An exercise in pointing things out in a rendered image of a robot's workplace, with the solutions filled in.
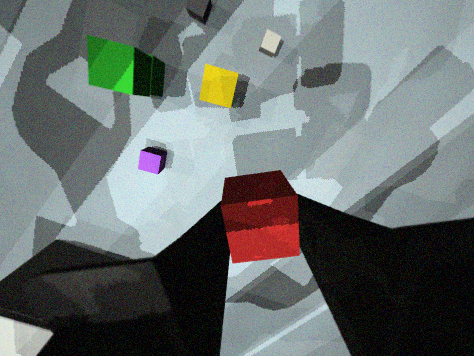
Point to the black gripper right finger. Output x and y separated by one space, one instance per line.
368 273

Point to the purple cube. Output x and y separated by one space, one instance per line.
152 160

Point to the yellow block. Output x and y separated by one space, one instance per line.
218 85

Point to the red block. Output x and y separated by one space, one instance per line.
260 213

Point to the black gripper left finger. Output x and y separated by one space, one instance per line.
184 286

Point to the green block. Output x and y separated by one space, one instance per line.
118 67
157 76

